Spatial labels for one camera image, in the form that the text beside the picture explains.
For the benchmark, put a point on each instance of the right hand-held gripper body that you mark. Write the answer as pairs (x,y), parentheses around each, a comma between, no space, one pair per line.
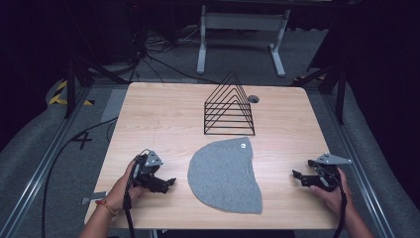
(330,172)

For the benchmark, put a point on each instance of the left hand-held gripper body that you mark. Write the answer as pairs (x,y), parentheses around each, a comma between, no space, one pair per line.
(152,160)

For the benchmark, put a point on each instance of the person's right hand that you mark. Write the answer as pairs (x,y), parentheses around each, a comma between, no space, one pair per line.
(333,198)

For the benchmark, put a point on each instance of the person's left hand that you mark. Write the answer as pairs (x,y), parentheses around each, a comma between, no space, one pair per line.
(119,193)

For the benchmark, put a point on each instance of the grey knit hat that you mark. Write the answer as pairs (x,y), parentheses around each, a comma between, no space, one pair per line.
(224,178)

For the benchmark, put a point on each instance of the black metal stand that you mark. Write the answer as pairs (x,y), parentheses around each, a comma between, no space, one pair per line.
(71,89)
(340,92)

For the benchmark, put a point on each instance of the grey metal floor rail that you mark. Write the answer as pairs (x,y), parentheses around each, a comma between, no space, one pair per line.
(360,165)
(36,172)

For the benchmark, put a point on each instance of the white metal desk frame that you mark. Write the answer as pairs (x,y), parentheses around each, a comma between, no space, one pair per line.
(244,21)

